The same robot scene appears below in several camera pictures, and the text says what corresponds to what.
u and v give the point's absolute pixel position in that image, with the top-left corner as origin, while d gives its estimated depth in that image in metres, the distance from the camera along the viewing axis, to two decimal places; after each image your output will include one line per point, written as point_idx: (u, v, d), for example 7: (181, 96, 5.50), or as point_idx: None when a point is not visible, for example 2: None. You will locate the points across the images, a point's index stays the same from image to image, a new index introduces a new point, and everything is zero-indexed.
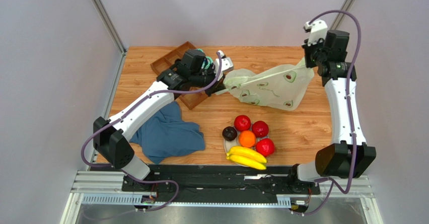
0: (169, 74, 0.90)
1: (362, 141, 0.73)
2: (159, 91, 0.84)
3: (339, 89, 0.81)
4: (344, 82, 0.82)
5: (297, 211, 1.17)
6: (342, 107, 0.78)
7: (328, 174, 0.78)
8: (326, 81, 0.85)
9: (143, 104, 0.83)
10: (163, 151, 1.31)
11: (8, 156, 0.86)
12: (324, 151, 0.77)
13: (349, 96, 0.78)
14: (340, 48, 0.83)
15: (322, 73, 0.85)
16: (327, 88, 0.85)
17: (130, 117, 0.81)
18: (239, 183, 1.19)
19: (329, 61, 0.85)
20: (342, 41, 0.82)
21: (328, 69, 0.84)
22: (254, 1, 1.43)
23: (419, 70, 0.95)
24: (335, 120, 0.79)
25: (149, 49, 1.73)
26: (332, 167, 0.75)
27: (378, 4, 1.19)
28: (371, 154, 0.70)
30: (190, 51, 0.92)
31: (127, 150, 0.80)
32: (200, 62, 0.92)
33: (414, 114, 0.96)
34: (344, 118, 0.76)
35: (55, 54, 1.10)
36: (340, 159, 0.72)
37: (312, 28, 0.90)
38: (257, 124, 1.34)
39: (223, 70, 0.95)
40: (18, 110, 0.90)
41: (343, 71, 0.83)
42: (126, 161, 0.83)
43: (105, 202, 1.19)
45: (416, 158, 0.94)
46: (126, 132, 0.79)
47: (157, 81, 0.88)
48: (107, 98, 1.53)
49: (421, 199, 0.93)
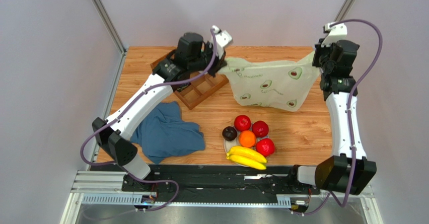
0: (166, 64, 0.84)
1: (361, 155, 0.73)
2: (155, 85, 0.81)
3: (340, 103, 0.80)
4: (346, 97, 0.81)
5: (297, 210, 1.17)
6: (343, 122, 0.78)
7: (327, 190, 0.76)
8: (328, 95, 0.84)
9: (140, 101, 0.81)
10: (163, 151, 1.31)
11: (8, 155, 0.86)
12: (324, 165, 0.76)
13: (350, 109, 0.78)
14: (346, 64, 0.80)
15: (323, 87, 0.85)
16: (328, 102, 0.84)
17: (127, 116, 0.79)
18: (239, 183, 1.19)
19: (332, 75, 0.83)
20: (350, 57, 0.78)
21: (329, 84, 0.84)
22: (254, 1, 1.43)
23: (419, 70, 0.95)
24: (335, 132, 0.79)
25: (149, 49, 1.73)
26: (331, 180, 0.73)
27: (378, 3, 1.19)
28: (371, 170, 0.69)
30: (185, 35, 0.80)
31: (129, 147, 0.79)
32: (197, 47, 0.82)
33: (414, 114, 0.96)
34: (344, 131, 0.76)
35: (55, 54, 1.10)
36: (340, 172, 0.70)
37: (332, 31, 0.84)
38: (257, 124, 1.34)
39: (222, 45, 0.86)
40: (17, 110, 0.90)
41: (345, 86, 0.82)
42: (129, 157, 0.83)
43: (105, 202, 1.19)
45: (417, 158, 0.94)
46: (124, 132, 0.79)
47: (153, 74, 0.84)
48: (107, 98, 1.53)
49: (421, 199, 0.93)
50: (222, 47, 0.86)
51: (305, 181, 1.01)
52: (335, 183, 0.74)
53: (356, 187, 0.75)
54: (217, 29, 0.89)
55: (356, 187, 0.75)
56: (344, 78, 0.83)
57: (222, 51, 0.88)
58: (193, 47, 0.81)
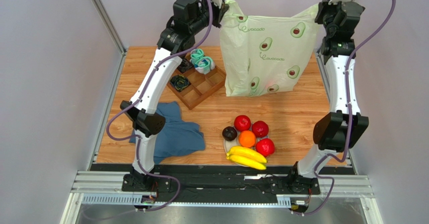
0: (168, 35, 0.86)
1: (356, 112, 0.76)
2: (164, 60, 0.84)
3: (338, 65, 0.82)
4: (345, 60, 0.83)
5: (297, 210, 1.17)
6: (340, 81, 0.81)
7: (324, 144, 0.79)
8: (327, 59, 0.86)
9: (154, 77, 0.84)
10: (163, 151, 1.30)
11: (8, 156, 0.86)
12: (320, 121, 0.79)
13: (348, 69, 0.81)
14: (348, 28, 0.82)
15: (323, 51, 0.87)
16: (328, 65, 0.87)
17: (147, 94, 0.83)
18: (239, 183, 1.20)
19: (331, 39, 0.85)
20: (352, 22, 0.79)
21: (329, 47, 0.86)
22: (254, 1, 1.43)
23: (419, 69, 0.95)
24: (333, 92, 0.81)
25: (149, 49, 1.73)
26: (329, 134, 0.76)
27: (377, 4, 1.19)
28: (364, 123, 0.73)
30: (179, 1, 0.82)
31: (157, 118, 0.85)
32: (193, 9, 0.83)
33: (414, 113, 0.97)
34: (340, 90, 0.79)
35: (55, 54, 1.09)
36: (337, 126, 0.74)
37: None
38: (257, 124, 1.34)
39: None
40: (17, 110, 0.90)
41: (345, 49, 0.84)
42: (160, 127, 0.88)
43: (105, 203, 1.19)
45: (417, 158, 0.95)
46: (149, 109, 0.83)
47: (159, 49, 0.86)
48: (107, 98, 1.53)
49: (421, 199, 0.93)
50: None
51: (306, 173, 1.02)
52: (332, 138, 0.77)
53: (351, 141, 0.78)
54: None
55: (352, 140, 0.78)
56: (345, 42, 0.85)
57: (220, 0, 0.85)
58: (190, 9, 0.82)
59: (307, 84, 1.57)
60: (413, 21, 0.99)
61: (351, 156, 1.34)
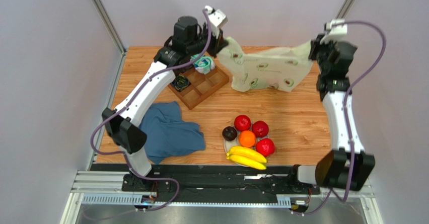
0: (166, 51, 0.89)
1: (360, 149, 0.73)
2: (158, 72, 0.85)
3: (336, 100, 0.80)
4: (342, 96, 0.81)
5: (297, 211, 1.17)
6: (339, 118, 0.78)
7: (327, 184, 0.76)
8: (324, 96, 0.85)
9: (146, 88, 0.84)
10: (163, 151, 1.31)
11: (8, 155, 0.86)
12: (323, 161, 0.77)
13: (345, 107, 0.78)
14: (343, 66, 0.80)
15: (320, 88, 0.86)
16: (325, 102, 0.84)
17: (134, 103, 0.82)
18: (239, 183, 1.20)
19: (326, 78, 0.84)
20: (347, 61, 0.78)
21: (325, 85, 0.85)
22: (254, 1, 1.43)
23: (419, 70, 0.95)
24: (333, 130, 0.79)
25: (149, 49, 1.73)
26: (331, 175, 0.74)
27: (378, 4, 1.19)
28: (369, 162, 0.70)
30: (180, 22, 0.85)
31: (140, 134, 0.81)
32: (193, 31, 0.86)
33: (415, 114, 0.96)
34: (341, 127, 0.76)
35: (55, 55, 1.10)
36: (340, 166, 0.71)
37: (333, 30, 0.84)
38: (257, 124, 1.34)
39: (216, 24, 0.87)
40: (18, 110, 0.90)
41: (340, 87, 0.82)
42: (141, 144, 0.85)
43: (105, 203, 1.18)
45: (417, 159, 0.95)
46: (134, 119, 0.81)
47: (155, 62, 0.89)
48: (107, 98, 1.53)
49: (421, 199, 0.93)
50: (216, 25, 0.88)
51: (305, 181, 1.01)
52: (335, 179, 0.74)
53: (356, 181, 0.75)
54: (210, 9, 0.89)
55: (357, 181, 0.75)
56: (339, 80, 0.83)
57: (217, 30, 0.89)
58: (189, 31, 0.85)
59: (307, 84, 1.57)
60: (413, 21, 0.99)
61: None
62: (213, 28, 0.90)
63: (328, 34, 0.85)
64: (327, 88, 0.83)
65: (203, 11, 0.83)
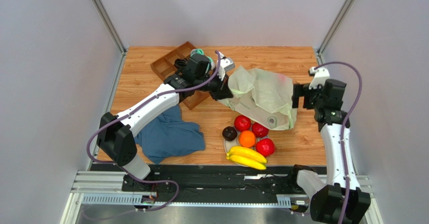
0: (176, 78, 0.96)
1: (356, 186, 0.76)
2: (166, 91, 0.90)
3: (333, 133, 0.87)
4: (339, 128, 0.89)
5: (297, 210, 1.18)
6: (336, 150, 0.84)
7: (322, 219, 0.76)
8: (322, 126, 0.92)
9: (151, 102, 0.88)
10: (163, 151, 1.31)
11: (8, 155, 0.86)
12: (317, 197, 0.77)
13: (341, 141, 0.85)
14: (336, 96, 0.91)
15: (318, 119, 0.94)
16: (323, 133, 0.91)
17: (137, 114, 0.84)
18: (239, 183, 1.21)
19: (324, 109, 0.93)
20: (339, 90, 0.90)
21: (323, 116, 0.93)
22: (254, 1, 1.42)
23: (418, 70, 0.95)
24: (330, 164, 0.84)
25: (149, 49, 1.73)
26: (326, 211, 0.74)
27: (377, 3, 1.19)
28: (365, 201, 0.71)
30: (194, 56, 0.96)
31: (131, 147, 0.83)
32: (204, 66, 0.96)
33: (415, 113, 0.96)
34: (337, 162, 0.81)
35: (54, 54, 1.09)
36: (335, 203, 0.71)
37: (317, 74, 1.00)
38: (257, 124, 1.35)
39: (224, 67, 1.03)
40: (17, 109, 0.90)
41: (338, 118, 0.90)
42: (128, 159, 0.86)
43: (105, 202, 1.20)
45: (417, 159, 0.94)
46: (133, 128, 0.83)
47: (164, 84, 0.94)
48: (107, 98, 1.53)
49: (421, 200, 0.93)
50: (224, 68, 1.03)
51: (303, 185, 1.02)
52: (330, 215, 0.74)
53: (351, 219, 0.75)
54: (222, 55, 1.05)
55: (351, 219, 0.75)
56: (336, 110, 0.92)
57: (224, 73, 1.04)
58: (201, 66, 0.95)
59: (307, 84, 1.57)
60: (413, 20, 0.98)
61: (352, 156, 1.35)
62: (221, 71, 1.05)
63: (313, 78, 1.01)
64: (325, 118, 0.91)
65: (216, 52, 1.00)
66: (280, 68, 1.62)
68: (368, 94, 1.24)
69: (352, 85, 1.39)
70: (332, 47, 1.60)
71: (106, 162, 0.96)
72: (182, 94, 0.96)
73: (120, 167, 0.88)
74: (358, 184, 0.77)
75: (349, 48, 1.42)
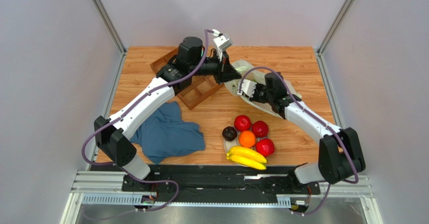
0: (169, 69, 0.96)
1: (338, 128, 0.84)
2: (158, 87, 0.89)
3: (295, 108, 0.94)
4: (296, 104, 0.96)
5: (297, 211, 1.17)
6: (306, 117, 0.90)
7: (339, 179, 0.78)
8: (284, 115, 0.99)
9: (143, 101, 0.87)
10: (163, 151, 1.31)
11: (8, 155, 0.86)
12: (320, 158, 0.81)
13: (303, 109, 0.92)
14: (281, 85, 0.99)
15: (278, 110, 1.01)
16: (288, 117, 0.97)
17: (130, 115, 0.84)
18: (239, 183, 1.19)
19: (277, 99, 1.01)
20: (278, 80, 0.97)
21: (280, 106, 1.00)
22: (254, 1, 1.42)
23: (418, 70, 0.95)
24: (310, 130, 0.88)
25: (149, 49, 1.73)
26: (337, 164, 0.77)
27: (377, 3, 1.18)
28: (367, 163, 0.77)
30: (184, 43, 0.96)
31: (129, 148, 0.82)
32: (196, 52, 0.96)
33: (414, 114, 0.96)
34: (313, 121, 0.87)
35: (54, 55, 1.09)
36: (336, 150, 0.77)
37: (244, 89, 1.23)
38: (257, 124, 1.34)
39: (218, 45, 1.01)
40: (17, 109, 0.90)
41: (289, 99, 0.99)
42: (128, 158, 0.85)
43: (105, 202, 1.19)
45: (417, 159, 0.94)
46: (127, 131, 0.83)
47: (157, 78, 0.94)
48: (107, 98, 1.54)
49: (420, 199, 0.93)
50: (218, 46, 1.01)
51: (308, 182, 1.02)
52: (342, 167, 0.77)
53: (357, 158, 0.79)
54: (217, 33, 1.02)
55: (358, 159, 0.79)
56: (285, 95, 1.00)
57: (221, 51, 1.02)
58: (193, 52, 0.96)
59: (307, 84, 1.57)
60: (413, 21, 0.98)
61: None
62: (218, 50, 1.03)
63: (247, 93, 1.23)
64: (283, 108, 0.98)
65: (205, 31, 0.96)
66: (280, 68, 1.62)
68: (369, 94, 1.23)
69: (351, 85, 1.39)
70: (332, 47, 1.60)
71: (107, 164, 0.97)
72: (177, 86, 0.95)
73: (120, 167, 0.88)
74: (338, 126, 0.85)
75: (349, 49, 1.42)
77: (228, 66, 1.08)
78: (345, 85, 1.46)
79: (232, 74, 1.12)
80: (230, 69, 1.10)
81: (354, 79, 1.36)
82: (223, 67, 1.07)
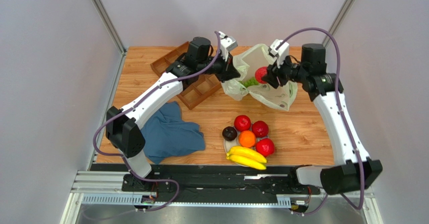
0: (178, 66, 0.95)
1: (365, 156, 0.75)
2: (169, 81, 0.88)
3: (330, 104, 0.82)
4: (334, 95, 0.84)
5: (297, 211, 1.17)
6: (338, 123, 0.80)
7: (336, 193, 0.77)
8: (314, 97, 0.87)
9: (154, 93, 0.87)
10: (163, 151, 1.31)
11: (8, 155, 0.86)
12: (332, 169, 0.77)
13: (342, 110, 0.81)
14: (319, 60, 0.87)
15: (308, 88, 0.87)
16: (316, 103, 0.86)
17: (141, 106, 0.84)
18: (239, 183, 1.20)
19: (313, 77, 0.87)
20: (320, 52, 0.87)
21: (313, 84, 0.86)
22: (254, 0, 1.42)
23: (418, 70, 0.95)
24: (334, 137, 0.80)
25: (149, 49, 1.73)
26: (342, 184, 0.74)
27: (378, 3, 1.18)
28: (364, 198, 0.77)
30: (194, 41, 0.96)
31: (139, 139, 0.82)
32: (205, 50, 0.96)
33: (415, 114, 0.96)
34: (343, 136, 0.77)
35: (54, 55, 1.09)
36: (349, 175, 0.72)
37: (281, 51, 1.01)
38: (257, 124, 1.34)
39: (225, 46, 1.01)
40: (17, 109, 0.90)
41: (329, 83, 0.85)
42: (138, 150, 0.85)
43: (106, 203, 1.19)
45: (419, 160, 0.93)
46: (139, 121, 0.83)
47: (166, 73, 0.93)
48: (107, 98, 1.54)
49: (421, 200, 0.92)
50: (225, 48, 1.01)
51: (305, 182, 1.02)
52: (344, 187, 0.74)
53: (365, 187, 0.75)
54: (223, 34, 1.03)
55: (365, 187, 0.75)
56: (327, 76, 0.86)
57: (227, 52, 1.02)
58: (202, 49, 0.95)
59: None
60: (412, 21, 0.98)
61: None
62: (223, 51, 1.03)
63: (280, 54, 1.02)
64: (316, 88, 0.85)
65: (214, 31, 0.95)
66: None
68: (369, 93, 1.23)
69: (352, 85, 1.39)
70: (332, 47, 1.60)
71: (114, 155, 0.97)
72: (186, 81, 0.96)
73: (129, 159, 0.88)
74: (367, 153, 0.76)
75: (350, 48, 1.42)
77: (230, 66, 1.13)
78: (345, 85, 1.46)
79: (231, 74, 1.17)
80: (231, 69, 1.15)
81: (354, 79, 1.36)
82: (227, 66, 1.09)
